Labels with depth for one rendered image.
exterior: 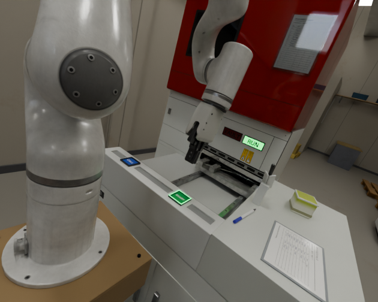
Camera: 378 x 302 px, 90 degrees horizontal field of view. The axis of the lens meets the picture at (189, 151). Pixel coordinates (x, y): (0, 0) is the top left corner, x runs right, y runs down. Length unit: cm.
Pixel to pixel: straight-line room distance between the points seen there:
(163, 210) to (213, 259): 20
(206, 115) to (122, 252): 38
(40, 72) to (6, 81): 201
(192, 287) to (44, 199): 48
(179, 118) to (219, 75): 83
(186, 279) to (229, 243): 21
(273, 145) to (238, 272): 68
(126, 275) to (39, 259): 16
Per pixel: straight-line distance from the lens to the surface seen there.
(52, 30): 28
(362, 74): 1006
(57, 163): 35
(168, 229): 64
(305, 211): 86
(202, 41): 57
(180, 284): 72
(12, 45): 225
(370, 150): 995
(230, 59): 53
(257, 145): 107
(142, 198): 68
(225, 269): 58
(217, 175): 106
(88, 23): 28
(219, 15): 51
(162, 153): 145
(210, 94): 51
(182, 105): 130
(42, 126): 39
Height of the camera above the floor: 131
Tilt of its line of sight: 20 degrees down
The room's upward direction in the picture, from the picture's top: 17 degrees clockwise
